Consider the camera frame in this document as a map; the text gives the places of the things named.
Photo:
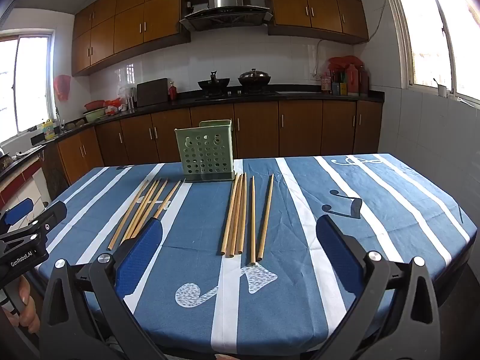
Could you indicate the metal pot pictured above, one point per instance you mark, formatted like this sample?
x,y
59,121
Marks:
x,y
6,160

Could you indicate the yellow condiment box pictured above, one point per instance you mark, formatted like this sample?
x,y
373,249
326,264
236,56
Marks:
x,y
343,89

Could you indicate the white plastic bag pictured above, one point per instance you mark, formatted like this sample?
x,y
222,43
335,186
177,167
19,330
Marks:
x,y
125,92

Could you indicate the black kitchen countertop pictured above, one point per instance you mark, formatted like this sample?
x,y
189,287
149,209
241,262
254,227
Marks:
x,y
300,95

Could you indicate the sliding glass window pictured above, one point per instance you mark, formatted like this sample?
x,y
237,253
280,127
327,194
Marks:
x,y
431,37
32,82

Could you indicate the black gas stove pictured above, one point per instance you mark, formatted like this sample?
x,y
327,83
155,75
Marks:
x,y
240,93

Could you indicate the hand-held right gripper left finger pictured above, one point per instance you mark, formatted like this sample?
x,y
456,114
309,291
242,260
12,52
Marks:
x,y
138,258

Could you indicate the dark pot with lid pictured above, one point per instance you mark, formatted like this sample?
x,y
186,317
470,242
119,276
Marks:
x,y
254,79

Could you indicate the blue white striped tablecloth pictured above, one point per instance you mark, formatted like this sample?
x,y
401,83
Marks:
x,y
285,232

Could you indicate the black wok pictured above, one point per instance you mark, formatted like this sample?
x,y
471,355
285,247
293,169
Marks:
x,y
213,84

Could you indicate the small red label bottle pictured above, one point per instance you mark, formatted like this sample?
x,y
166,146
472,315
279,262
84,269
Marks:
x,y
325,84

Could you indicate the steel range hood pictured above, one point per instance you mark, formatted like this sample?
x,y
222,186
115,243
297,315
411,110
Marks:
x,y
225,3

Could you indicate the red oil bottle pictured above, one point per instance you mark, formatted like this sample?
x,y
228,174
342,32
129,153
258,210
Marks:
x,y
351,80

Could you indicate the dark cutting board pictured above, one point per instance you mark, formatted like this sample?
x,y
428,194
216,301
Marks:
x,y
152,92

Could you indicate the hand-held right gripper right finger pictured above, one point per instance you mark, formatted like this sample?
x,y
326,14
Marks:
x,y
339,258

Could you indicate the green basin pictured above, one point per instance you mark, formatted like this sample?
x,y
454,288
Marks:
x,y
93,115

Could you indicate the red bag over condiments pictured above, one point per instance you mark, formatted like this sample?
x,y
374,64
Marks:
x,y
343,62

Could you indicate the metal faucet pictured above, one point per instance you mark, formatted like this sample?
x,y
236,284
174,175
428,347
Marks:
x,y
59,118

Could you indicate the yellow detergent bottle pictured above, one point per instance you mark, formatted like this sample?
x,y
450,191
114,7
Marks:
x,y
48,130

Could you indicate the red and white plastic bags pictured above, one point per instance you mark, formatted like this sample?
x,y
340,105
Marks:
x,y
114,105

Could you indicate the person's left hand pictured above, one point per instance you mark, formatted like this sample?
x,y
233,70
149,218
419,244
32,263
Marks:
x,y
28,303

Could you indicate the red basin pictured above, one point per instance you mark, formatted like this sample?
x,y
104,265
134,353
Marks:
x,y
95,105

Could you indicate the dark sauce bottle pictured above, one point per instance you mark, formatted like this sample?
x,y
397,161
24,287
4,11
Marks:
x,y
363,80

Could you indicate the wooden upper cabinet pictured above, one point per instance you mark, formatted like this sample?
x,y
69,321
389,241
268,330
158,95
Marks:
x,y
127,26
318,3

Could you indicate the wooden lower cabinets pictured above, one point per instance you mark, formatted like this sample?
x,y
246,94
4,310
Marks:
x,y
300,127

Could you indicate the red plastic wall bag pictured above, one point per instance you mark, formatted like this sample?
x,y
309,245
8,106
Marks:
x,y
62,87

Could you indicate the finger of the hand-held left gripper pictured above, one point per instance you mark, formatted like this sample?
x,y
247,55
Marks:
x,y
52,213
18,210

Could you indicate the green perforated utensil holder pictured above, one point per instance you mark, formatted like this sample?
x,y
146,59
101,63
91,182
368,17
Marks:
x,y
204,157

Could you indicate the white cup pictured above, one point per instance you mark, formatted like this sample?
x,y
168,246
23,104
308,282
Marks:
x,y
441,90

